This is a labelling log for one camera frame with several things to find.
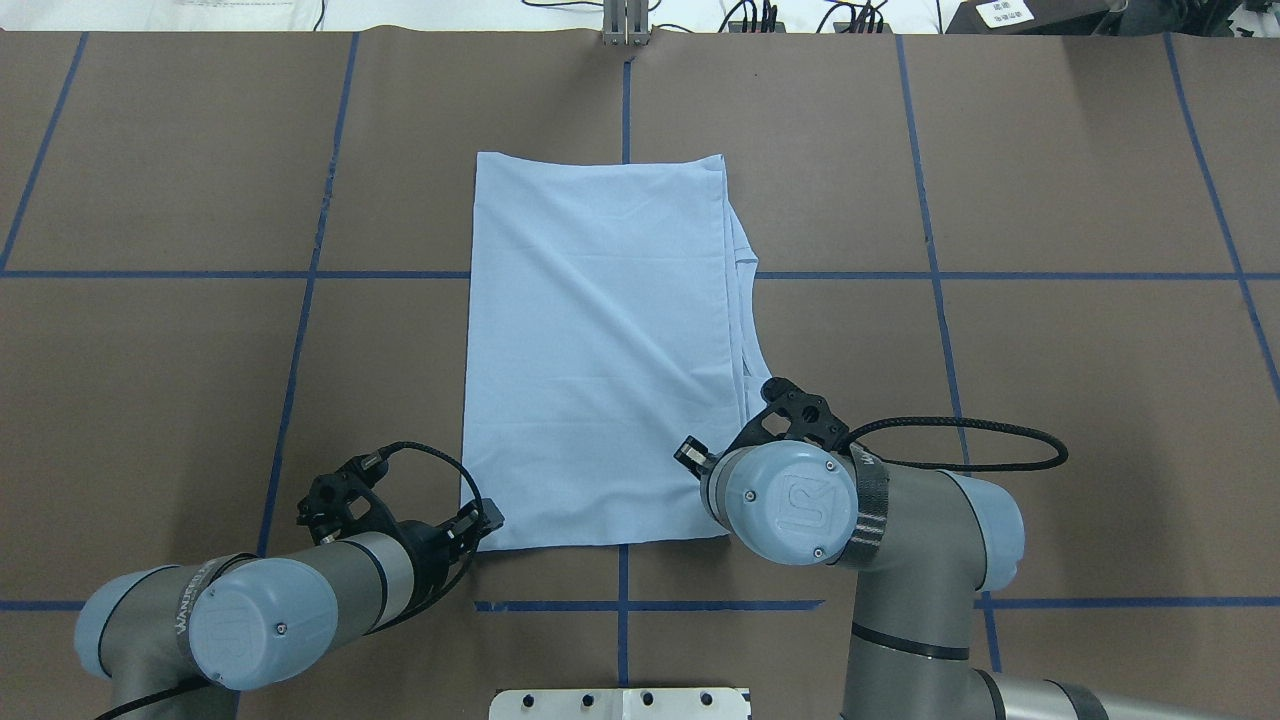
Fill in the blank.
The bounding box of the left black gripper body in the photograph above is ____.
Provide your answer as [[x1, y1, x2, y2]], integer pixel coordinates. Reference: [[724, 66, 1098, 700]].
[[404, 520, 466, 601]]

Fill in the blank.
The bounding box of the light blue t-shirt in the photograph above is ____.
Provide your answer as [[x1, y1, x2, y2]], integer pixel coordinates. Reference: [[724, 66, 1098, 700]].
[[463, 152, 771, 552]]

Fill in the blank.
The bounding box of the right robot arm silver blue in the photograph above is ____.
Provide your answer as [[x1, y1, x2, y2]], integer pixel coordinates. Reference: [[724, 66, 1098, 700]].
[[675, 438, 1121, 719]]

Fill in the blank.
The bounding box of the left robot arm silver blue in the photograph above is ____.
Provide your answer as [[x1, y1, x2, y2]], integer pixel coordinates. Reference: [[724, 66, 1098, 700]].
[[73, 498, 504, 719]]

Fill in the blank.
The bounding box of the black power adapter box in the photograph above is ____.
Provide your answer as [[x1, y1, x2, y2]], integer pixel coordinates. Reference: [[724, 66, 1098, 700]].
[[943, 1, 1129, 36]]

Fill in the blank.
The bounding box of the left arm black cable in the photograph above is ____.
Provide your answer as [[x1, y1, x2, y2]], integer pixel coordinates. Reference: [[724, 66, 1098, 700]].
[[95, 439, 486, 720]]

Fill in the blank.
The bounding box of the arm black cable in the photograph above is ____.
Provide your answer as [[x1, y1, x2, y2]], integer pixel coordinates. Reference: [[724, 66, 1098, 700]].
[[95, 439, 486, 720], [845, 416, 1069, 473]]

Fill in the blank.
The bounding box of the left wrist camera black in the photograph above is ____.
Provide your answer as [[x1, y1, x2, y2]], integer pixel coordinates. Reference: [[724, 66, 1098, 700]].
[[296, 452, 398, 546]]

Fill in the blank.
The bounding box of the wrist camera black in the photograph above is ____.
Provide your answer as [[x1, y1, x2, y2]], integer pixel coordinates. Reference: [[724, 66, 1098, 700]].
[[727, 377, 851, 454], [296, 452, 398, 546]]

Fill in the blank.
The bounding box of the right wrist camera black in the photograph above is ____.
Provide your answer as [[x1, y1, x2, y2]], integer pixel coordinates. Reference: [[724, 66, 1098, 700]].
[[727, 377, 851, 454]]

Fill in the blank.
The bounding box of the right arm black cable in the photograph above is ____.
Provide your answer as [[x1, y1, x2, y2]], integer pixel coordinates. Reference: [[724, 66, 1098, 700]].
[[845, 416, 1069, 473]]

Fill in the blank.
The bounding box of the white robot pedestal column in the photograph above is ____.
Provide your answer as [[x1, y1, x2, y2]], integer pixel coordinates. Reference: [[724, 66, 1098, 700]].
[[488, 687, 753, 719]]

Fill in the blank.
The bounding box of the aluminium frame post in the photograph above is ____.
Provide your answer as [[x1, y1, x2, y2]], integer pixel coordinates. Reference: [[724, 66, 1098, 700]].
[[600, 0, 652, 47]]

